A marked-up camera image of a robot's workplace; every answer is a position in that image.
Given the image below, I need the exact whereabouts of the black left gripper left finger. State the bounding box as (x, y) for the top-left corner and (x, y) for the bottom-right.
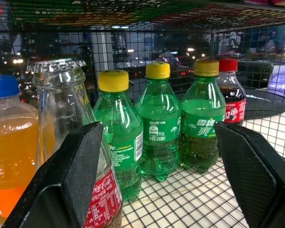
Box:
(2, 122), (104, 228)

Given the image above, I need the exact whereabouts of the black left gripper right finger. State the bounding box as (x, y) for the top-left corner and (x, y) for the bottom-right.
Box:
(214, 121), (285, 228)

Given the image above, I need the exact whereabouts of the orange soda plastic bottle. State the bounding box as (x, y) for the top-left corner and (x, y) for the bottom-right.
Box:
(0, 75), (39, 225)

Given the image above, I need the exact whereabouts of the green Sprite plastic bottle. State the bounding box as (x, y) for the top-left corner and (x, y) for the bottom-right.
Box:
(135, 62), (182, 182)
(179, 59), (227, 173)
(93, 70), (143, 202)

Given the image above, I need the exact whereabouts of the small Coca-Cola plastic bottle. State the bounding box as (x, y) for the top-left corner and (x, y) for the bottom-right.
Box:
(216, 58), (247, 126)

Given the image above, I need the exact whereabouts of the glass Coca-Cola bottle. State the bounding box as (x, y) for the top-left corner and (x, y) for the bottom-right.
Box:
(26, 58), (123, 228)

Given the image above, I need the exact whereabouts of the black round tray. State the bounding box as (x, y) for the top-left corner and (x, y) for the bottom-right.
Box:
(243, 88), (285, 120)

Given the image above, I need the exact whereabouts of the black wire mesh shelf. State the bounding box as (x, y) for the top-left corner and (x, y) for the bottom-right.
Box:
(0, 0), (285, 228)

